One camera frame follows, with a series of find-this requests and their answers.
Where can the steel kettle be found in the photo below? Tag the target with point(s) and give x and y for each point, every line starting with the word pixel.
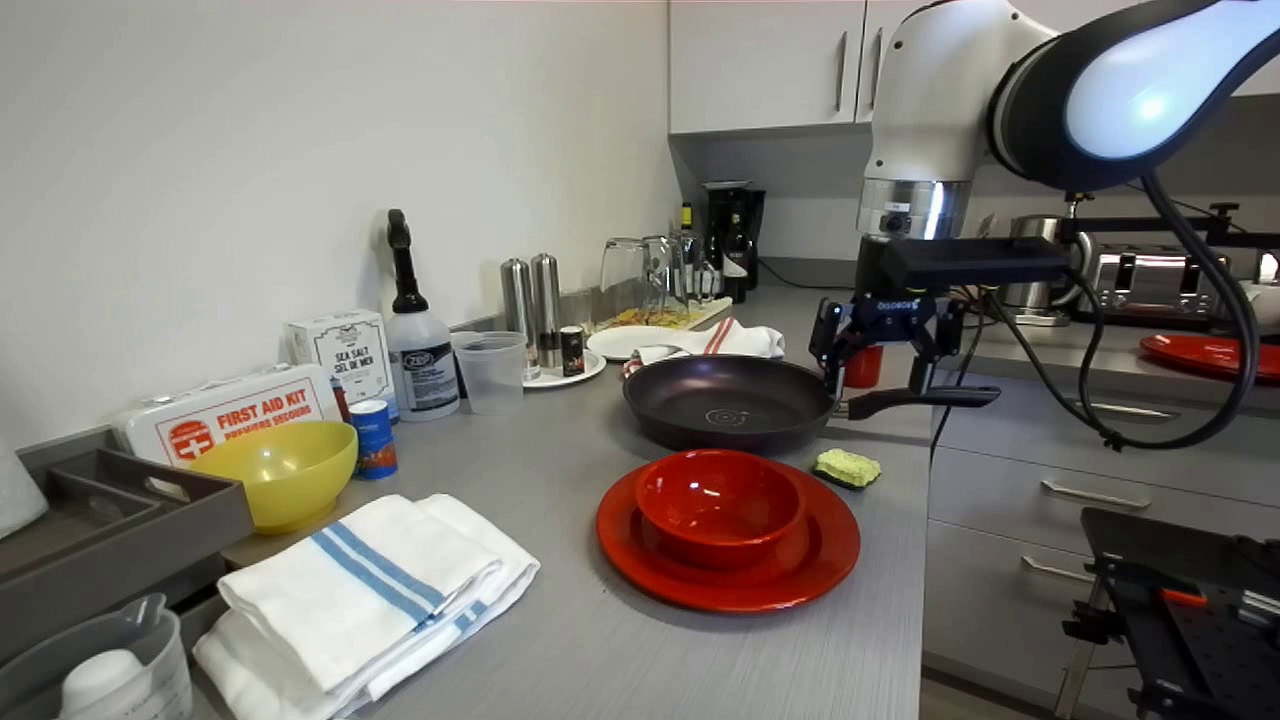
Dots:
pixel 1041 224

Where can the yellow bowl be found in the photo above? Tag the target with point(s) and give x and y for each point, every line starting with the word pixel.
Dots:
pixel 273 472

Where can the upturned clear wine glass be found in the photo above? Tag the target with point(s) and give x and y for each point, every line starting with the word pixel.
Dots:
pixel 663 266
pixel 623 282

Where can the white towel blue stripe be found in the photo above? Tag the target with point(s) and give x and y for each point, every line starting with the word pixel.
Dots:
pixel 362 600

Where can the steel shaker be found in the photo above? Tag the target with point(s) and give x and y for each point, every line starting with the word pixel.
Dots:
pixel 547 305
pixel 515 295

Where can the white spray bottle black nozzle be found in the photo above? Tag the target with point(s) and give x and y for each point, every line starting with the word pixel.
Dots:
pixel 427 360

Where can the black frying pan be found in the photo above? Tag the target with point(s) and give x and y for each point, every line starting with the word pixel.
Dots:
pixel 724 402

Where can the steel toaster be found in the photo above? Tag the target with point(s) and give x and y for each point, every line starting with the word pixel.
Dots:
pixel 1144 282

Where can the large white plate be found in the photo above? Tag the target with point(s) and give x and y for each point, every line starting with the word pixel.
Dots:
pixel 624 340

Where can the yellow sponge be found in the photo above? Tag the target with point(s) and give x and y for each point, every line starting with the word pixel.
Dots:
pixel 851 466

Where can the grey tray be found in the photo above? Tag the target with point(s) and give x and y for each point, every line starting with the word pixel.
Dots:
pixel 122 520

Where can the black coffee machine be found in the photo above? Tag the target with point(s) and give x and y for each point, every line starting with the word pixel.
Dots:
pixel 733 224

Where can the black boom rod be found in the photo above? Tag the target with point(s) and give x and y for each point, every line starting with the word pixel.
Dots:
pixel 1135 231

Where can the red plate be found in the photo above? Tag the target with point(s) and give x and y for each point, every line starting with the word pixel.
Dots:
pixel 624 553
pixel 1201 359

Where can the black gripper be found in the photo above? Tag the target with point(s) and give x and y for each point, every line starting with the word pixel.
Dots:
pixel 885 323

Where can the small dark spice jar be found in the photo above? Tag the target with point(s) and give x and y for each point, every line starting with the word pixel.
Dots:
pixel 573 353

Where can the small white carton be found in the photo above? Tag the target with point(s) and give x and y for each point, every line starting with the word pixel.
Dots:
pixel 340 353

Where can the orange black clamp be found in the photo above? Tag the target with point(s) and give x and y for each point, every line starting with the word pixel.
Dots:
pixel 1180 600

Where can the small white plate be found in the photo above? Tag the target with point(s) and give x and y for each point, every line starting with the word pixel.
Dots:
pixel 564 381

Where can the red cup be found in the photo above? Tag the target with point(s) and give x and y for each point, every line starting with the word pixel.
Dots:
pixel 866 365

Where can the white first aid kit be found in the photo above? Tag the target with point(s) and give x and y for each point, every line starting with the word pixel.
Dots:
pixel 227 415

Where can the blue can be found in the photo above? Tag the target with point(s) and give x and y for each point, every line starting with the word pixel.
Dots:
pixel 372 441

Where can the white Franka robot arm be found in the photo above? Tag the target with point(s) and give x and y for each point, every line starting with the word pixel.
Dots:
pixel 960 82

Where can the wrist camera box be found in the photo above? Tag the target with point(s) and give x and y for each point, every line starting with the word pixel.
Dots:
pixel 960 266

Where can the red bowl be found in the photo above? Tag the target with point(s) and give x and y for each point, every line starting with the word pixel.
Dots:
pixel 719 506

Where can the black base board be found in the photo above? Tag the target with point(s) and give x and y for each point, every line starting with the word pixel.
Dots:
pixel 1201 652

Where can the grey counter cabinet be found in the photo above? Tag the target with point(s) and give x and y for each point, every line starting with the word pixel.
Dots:
pixel 1012 532

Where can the clear plastic jug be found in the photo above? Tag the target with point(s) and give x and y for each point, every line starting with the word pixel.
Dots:
pixel 95 664

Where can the white wall cabinet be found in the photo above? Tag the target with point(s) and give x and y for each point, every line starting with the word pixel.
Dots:
pixel 761 61

